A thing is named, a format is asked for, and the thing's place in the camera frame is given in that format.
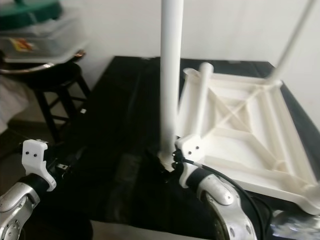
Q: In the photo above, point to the clear plastic storage box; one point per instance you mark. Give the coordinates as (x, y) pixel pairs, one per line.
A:
(50, 45)

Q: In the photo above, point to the black tablecloth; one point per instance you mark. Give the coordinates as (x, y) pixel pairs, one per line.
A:
(120, 115)

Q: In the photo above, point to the clear adhesive tape patch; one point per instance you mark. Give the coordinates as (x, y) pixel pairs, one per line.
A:
(295, 222)
(130, 170)

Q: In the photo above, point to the black round bowl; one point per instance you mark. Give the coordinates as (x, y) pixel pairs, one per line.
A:
(20, 70)

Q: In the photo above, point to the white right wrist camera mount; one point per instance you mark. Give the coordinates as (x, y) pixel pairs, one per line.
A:
(190, 147)

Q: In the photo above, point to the black round stand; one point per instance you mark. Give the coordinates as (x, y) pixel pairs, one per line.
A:
(55, 77)

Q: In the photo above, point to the beige floor mat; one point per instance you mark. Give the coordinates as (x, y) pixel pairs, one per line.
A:
(10, 100)

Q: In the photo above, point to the white plastic children table top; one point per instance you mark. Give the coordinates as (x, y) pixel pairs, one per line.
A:
(245, 135)

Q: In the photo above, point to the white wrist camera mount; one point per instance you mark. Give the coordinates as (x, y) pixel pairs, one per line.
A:
(35, 155)
(190, 147)

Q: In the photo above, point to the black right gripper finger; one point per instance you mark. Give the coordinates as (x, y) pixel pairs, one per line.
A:
(165, 167)

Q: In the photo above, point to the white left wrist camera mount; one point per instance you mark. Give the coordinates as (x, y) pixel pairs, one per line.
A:
(35, 155)

